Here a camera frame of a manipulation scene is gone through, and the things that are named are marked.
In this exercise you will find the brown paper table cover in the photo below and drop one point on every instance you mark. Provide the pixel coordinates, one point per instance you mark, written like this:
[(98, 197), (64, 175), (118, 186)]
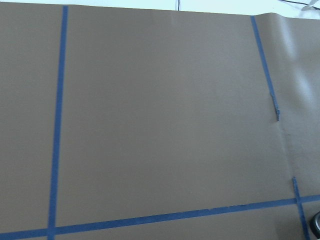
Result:
[(138, 124)]

